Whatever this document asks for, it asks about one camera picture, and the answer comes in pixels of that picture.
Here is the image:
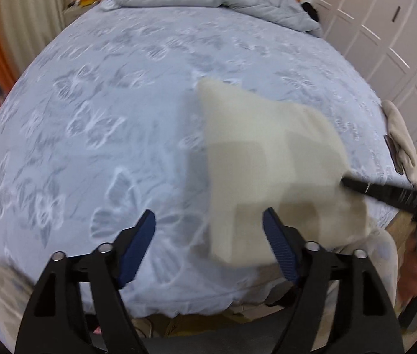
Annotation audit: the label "cream knitted sweater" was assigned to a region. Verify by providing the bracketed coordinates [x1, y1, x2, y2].
[197, 78, 371, 267]

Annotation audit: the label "beige garment on bed edge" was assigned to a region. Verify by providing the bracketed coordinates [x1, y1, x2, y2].
[381, 100, 417, 189]

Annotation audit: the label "person's light patterned trousers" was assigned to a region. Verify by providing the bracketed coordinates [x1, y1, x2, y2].
[0, 265, 33, 353]

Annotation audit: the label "person's right hand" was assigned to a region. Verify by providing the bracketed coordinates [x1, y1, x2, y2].
[397, 234, 417, 305]

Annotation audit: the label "blue butterfly bed sheet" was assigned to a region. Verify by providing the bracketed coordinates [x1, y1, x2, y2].
[0, 7, 407, 317]

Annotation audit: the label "white wardrobe with black handles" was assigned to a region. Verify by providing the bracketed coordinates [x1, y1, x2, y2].
[312, 0, 417, 145]

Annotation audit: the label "cream curtain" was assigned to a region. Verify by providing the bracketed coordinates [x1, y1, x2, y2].
[0, 0, 72, 76]

